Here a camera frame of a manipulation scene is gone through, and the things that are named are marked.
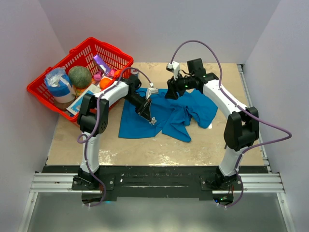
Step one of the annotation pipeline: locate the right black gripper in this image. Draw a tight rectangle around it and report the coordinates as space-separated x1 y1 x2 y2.
165 72 195 101

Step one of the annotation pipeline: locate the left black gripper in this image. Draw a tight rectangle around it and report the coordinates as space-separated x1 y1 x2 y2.
123 93 152 122

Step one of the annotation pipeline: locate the blue garment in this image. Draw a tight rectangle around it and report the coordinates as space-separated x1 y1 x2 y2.
118 89 218 143

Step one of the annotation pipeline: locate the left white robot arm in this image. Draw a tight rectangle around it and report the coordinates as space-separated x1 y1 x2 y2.
77 75 153 189

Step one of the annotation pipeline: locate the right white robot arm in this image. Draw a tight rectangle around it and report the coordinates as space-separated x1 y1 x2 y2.
165 58 259 190

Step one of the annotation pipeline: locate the blue red drink can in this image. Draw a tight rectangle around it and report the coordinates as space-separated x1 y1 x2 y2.
130 68 139 76

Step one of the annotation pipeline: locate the orange fruit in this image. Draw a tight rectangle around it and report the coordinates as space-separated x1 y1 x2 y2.
99 78 113 90

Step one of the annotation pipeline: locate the purple box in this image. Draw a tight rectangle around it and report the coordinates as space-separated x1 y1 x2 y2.
93 55 111 75

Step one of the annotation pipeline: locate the pink packet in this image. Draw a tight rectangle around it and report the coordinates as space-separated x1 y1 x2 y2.
93 69 117 82

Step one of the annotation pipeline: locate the green round melon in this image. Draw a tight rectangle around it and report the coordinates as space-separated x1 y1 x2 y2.
68 66 92 89

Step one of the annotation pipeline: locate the blue white flat box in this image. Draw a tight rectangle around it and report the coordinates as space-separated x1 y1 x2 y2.
65 84 102 116

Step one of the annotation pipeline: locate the red plastic basket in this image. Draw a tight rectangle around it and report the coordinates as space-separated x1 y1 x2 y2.
27 37 134 123

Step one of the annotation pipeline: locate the blue white wrapped package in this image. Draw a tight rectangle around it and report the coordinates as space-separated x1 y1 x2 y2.
44 68 75 103

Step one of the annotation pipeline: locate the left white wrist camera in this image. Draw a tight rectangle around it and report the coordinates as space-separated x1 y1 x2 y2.
145 87 159 99

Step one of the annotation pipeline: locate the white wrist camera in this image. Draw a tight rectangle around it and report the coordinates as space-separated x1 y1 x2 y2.
145 87 159 99
166 61 180 80

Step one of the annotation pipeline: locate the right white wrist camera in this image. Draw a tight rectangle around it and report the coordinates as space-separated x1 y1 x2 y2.
166 61 180 80

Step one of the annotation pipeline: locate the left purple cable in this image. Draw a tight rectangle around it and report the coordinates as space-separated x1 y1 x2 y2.
77 67 155 207

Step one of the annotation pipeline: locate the purple cable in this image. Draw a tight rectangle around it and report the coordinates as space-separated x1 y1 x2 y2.
170 40 293 208
77 67 155 207

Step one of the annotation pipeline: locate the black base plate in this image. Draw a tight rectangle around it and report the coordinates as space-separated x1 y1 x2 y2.
43 165 244 202

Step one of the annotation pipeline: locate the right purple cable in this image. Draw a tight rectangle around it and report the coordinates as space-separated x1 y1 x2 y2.
170 40 293 208

